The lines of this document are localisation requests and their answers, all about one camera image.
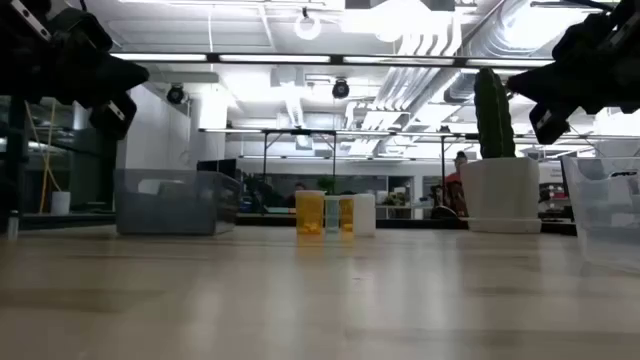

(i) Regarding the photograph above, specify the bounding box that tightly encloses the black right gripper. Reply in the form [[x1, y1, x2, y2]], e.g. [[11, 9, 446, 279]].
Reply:
[[507, 14, 626, 146]]

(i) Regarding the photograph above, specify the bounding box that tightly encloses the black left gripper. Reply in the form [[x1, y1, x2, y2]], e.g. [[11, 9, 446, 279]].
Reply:
[[47, 7, 150, 141]]

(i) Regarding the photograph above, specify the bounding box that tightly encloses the white translucent pill bottle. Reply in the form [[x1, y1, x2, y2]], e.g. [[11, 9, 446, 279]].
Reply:
[[352, 193, 377, 237]]

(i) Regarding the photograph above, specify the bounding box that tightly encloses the orange pill bottle white cap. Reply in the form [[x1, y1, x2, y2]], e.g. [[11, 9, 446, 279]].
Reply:
[[339, 195, 355, 234], [295, 189, 326, 236]]

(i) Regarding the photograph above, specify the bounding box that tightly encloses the green-tinted clear pill bottle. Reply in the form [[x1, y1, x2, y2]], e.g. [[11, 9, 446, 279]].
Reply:
[[324, 195, 341, 234]]

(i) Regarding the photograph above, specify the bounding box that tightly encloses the grey plastic bin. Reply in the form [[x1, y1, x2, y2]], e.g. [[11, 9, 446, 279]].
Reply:
[[113, 168, 242, 237]]

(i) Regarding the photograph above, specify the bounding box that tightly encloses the clear plastic bin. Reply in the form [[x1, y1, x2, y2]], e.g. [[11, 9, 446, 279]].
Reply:
[[560, 154, 640, 275]]

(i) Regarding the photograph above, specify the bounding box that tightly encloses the green cactus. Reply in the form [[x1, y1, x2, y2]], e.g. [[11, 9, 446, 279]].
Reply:
[[473, 67, 517, 160]]

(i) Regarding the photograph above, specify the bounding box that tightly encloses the white plant pot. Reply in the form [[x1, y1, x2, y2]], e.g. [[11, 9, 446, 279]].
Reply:
[[459, 157, 543, 234]]

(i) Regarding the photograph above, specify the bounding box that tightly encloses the person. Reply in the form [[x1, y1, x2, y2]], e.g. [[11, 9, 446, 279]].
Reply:
[[446, 150, 470, 217], [287, 182, 309, 209]]

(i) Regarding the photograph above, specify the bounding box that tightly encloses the black monitor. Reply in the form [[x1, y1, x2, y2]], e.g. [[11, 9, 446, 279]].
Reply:
[[196, 158, 238, 181]]

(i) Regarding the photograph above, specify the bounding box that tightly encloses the white cup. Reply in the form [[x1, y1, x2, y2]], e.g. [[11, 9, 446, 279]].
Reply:
[[50, 191, 72, 216]]

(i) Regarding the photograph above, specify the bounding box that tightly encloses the long ceiling light strip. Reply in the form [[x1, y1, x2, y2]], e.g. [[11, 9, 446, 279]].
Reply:
[[199, 127, 640, 141], [109, 52, 556, 69]]

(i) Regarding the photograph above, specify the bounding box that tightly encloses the white ring ceiling lamp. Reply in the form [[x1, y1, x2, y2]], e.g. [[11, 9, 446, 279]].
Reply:
[[293, 12, 323, 42]]

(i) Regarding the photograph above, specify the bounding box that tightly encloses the black background table frame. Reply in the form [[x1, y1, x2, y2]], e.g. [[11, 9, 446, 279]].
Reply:
[[261, 128, 340, 194]]

